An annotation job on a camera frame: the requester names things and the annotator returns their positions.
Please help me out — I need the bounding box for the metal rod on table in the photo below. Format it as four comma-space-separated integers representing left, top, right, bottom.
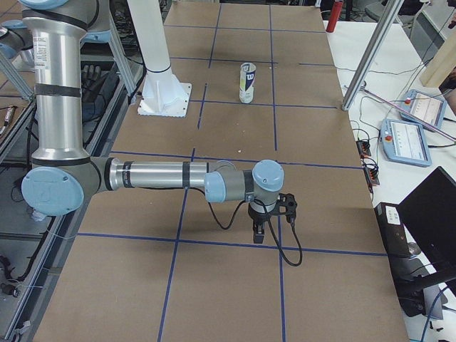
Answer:
360, 87, 456, 141

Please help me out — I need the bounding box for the white camera pillar mount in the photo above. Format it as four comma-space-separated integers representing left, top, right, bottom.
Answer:
128, 0, 192, 118

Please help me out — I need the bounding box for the teach pendant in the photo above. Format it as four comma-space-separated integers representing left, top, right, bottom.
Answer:
399, 89, 447, 128
380, 118, 432, 167

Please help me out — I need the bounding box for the black monitor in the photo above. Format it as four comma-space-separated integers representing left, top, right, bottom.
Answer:
398, 166, 455, 270

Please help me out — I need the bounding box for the orange terminal block upper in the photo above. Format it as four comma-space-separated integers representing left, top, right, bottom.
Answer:
356, 140, 371, 157

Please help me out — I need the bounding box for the black computer box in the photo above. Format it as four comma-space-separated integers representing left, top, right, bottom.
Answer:
375, 202, 415, 259

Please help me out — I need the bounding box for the far teach pendant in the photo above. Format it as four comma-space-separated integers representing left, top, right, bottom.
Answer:
399, 89, 447, 128

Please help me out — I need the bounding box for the wooden beam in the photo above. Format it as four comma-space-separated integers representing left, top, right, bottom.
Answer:
420, 0, 456, 88

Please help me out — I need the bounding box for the aluminium frame post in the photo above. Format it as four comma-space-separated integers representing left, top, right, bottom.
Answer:
341, 0, 403, 111

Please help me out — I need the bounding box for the orange terminal block lower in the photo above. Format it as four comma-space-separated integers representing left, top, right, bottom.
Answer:
363, 163, 380, 187

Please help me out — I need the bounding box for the orange terminal block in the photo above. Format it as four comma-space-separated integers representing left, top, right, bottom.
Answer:
363, 163, 380, 187
356, 140, 371, 157

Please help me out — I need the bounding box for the tennis ball can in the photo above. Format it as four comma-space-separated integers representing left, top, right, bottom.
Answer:
239, 63, 257, 103

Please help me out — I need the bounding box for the near teach pendant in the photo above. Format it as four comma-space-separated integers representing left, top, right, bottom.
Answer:
380, 118, 432, 167

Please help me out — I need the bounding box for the red bottle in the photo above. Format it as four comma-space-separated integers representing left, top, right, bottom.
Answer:
326, 0, 343, 33

